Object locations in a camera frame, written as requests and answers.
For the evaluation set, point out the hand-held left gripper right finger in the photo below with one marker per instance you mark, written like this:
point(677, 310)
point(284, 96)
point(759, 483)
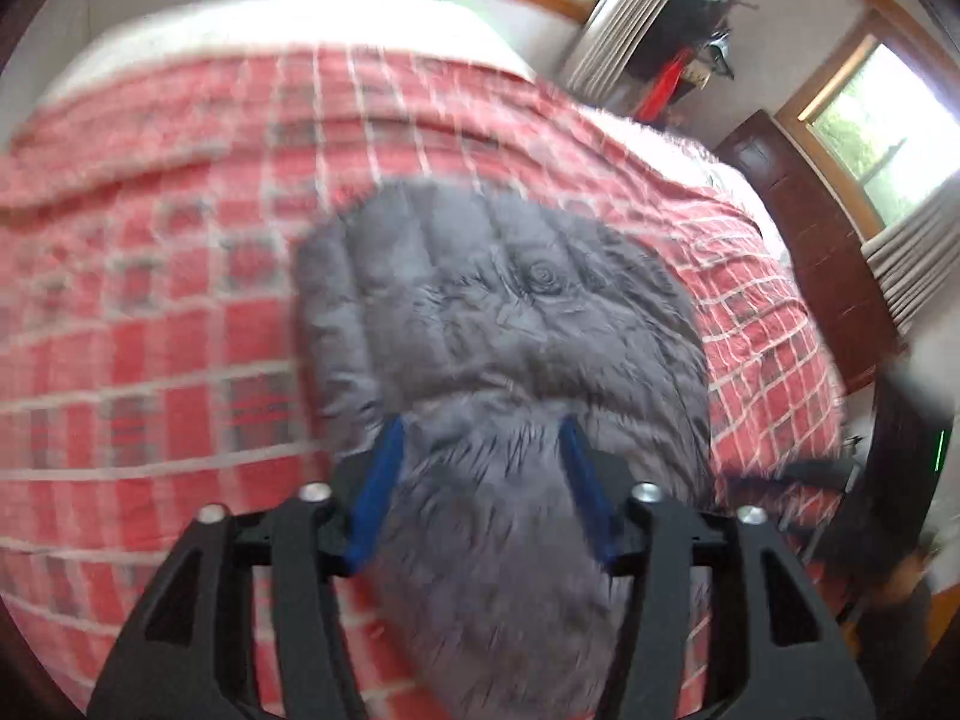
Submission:
point(589, 487)

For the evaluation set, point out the red and black clothes rack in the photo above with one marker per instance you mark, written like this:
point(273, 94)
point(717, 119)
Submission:
point(690, 30)

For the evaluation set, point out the white curtain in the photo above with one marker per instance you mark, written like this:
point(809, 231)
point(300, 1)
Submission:
point(630, 22)
point(922, 255)

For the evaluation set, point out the red plaid blanket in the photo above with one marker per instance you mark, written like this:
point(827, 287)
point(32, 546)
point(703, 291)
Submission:
point(150, 300)

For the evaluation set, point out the red hanging item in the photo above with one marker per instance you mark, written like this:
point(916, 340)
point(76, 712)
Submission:
point(664, 90)

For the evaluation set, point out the grey quilted jacket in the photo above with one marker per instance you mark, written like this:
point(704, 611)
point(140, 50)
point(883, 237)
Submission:
point(487, 300)

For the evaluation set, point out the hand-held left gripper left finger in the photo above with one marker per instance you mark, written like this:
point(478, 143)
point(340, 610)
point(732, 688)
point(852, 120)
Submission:
point(382, 480)

